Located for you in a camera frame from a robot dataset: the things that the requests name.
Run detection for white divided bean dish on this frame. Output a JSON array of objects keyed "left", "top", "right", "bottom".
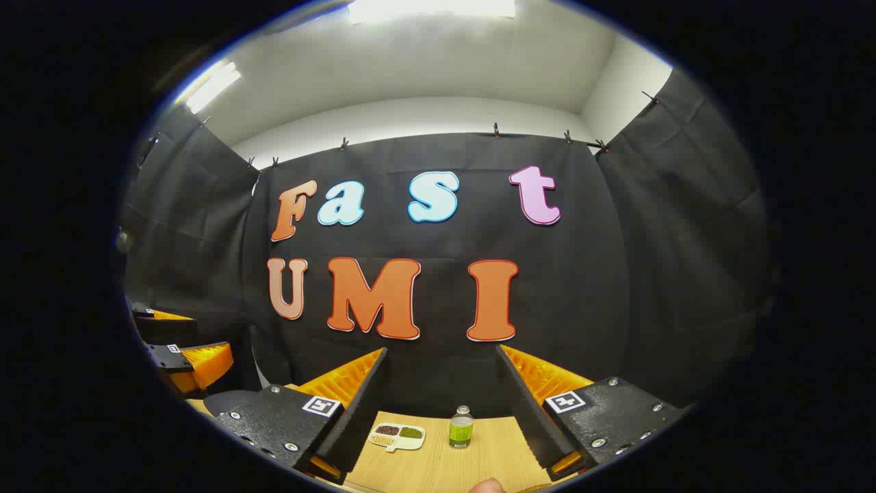
[{"left": 368, "top": 422, "right": 426, "bottom": 453}]

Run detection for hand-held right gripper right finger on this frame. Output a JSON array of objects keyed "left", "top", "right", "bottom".
[{"left": 496, "top": 344, "right": 688, "bottom": 483}]

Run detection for green label plastic bottle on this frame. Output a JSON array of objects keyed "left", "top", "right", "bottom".
[{"left": 448, "top": 405, "right": 475, "bottom": 450}]

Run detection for row of black backdrop clips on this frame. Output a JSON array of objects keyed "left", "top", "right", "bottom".
[{"left": 198, "top": 89, "right": 663, "bottom": 170}]

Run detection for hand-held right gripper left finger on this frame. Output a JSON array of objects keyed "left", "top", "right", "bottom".
[{"left": 212, "top": 347, "right": 389, "bottom": 485}]

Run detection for ceiling light panel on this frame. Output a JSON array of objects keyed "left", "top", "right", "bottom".
[{"left": 185, "top": 61, "right": 242, "bottom": 116}]

